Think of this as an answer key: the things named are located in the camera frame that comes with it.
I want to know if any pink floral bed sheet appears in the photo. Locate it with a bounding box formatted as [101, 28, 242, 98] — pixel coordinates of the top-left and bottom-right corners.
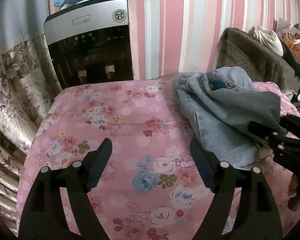
[16, 78, 300, 240]

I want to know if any grey water dispenser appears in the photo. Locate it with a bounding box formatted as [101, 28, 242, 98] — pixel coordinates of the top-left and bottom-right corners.
[44, 0, 134, 89]

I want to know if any pink floral gift bag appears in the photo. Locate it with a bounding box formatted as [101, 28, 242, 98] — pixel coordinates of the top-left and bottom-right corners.
[276, 18, 300, 64]

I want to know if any black garment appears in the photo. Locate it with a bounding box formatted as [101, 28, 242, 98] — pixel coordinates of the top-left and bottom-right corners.
[281, 41, 300, 78]

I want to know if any cream white garment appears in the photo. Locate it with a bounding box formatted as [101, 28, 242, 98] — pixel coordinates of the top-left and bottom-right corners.
[253, 25, 284, 57]

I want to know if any floral beige curtain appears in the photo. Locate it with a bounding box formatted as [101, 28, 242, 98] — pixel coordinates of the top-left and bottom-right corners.
[0, 35, 61, 234]

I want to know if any blue denim jacket yellow print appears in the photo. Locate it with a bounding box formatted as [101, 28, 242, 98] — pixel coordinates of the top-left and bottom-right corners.
[172, 67, 287, 169]

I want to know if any brown blanket covered furniture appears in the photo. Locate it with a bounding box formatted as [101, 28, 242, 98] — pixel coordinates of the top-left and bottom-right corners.
[217, 28, 300, 94]

